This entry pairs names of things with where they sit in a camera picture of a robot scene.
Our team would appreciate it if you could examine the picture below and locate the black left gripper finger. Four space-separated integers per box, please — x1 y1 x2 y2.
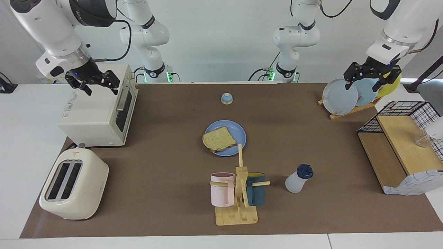
343 62 361 91
378 65 403 89

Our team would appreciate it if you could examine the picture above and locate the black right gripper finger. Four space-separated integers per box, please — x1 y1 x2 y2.
102 71 120 96
66 80 93 96

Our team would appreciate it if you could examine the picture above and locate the toasted bread slice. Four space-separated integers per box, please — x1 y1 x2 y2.
202 126 238 153

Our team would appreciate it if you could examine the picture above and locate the seasoning bottle with blue cap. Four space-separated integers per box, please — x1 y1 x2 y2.
285 164 314 194

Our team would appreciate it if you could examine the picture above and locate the yellow round plate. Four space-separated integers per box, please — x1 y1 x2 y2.
376 71 402 98

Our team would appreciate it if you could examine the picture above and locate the light blue round plate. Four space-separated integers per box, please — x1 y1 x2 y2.
353 78 380 107

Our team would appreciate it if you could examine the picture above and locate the grey round plate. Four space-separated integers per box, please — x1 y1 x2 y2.
322 79 359 116

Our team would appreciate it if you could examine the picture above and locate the wooden plate rack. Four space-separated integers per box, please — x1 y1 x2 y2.
318 96 383 120

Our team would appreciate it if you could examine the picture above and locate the black angled stand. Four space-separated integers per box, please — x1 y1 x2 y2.
403 55 443 94

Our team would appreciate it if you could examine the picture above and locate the white toaster oven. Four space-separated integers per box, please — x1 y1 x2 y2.
57 65 139 147

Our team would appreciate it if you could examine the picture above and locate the brown table mat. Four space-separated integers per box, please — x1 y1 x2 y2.
20 83 443 239

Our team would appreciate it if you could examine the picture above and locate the white rounded object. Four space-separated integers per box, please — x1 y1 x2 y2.
425 116 443 140

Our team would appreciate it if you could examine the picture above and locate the clear glass cup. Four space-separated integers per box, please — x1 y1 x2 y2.
413 133 433 148

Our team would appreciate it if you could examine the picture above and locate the small black stand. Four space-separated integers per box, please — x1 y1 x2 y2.
0 72 18 94

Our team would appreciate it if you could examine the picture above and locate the cream two-slot toaster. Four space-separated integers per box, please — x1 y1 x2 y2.
39 144 109 221

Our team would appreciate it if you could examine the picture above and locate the checked white cloth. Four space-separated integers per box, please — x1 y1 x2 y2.
383 169 443 196

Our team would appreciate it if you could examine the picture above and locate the teal mug with yellow inside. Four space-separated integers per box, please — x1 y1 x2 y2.
246 172 266 207

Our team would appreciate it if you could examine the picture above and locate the pink mug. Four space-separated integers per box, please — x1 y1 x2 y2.
210 172 236 208

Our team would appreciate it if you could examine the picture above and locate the wooden mug rack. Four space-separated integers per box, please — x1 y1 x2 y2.
209 144 271 226

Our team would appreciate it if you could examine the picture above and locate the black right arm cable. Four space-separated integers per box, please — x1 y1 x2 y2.
92 20 132 63

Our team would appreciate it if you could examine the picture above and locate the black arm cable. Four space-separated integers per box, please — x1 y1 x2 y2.
318 0 441 55
92 20 132 63

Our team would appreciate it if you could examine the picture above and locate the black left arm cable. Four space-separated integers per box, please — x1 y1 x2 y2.
318 0 441 55

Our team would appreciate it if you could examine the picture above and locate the wooden shelf with wire basket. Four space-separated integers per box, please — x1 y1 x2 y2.
356 101 443 194

